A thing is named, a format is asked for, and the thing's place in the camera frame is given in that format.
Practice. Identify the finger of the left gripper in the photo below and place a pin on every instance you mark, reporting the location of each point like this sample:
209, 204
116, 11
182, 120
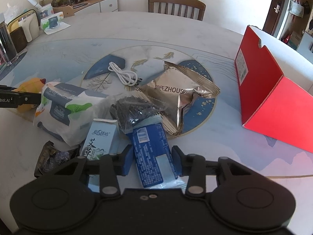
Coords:
26, 98

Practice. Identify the dark wooden door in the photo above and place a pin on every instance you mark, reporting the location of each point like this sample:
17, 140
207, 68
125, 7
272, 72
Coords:
273, 16

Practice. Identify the white wall cabinet unit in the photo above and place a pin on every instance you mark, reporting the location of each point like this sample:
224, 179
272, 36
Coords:
295, 26

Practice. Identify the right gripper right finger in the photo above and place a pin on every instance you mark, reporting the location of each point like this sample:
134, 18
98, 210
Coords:
193, 166

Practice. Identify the black seaweed snack packet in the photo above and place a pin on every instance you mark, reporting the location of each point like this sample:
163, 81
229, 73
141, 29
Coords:
130, 111

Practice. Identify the green white carton box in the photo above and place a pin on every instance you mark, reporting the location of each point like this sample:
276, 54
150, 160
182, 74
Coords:
102, 139

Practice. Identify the small tissue pack on table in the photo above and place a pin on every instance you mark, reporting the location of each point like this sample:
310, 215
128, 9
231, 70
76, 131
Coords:
53, 25

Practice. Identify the gold foil snack bag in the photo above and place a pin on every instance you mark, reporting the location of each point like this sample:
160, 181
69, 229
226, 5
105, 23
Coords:
178, 87

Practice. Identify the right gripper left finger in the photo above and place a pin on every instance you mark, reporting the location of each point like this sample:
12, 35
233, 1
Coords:
112, 166

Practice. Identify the dark candy packet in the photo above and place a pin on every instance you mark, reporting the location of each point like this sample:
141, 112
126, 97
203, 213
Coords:
51, 158

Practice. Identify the red white cardboard box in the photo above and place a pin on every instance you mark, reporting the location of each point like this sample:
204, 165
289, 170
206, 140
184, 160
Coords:
275, 86

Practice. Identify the white drawer sideboard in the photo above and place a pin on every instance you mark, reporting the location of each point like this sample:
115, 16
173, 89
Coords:
87, 7

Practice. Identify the white tissue pack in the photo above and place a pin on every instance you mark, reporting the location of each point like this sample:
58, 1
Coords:
66, 111

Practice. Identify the far wooden chair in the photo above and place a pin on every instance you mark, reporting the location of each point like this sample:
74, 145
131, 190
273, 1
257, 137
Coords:
193, 9

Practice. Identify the white hanging bag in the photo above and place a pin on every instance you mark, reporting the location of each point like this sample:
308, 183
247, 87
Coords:
296, 8

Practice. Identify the yellow spotted toy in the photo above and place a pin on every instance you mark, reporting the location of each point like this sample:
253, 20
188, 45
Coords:
33, 85

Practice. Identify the blue wet wipes packet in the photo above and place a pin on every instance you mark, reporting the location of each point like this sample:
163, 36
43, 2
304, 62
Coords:
153, 158

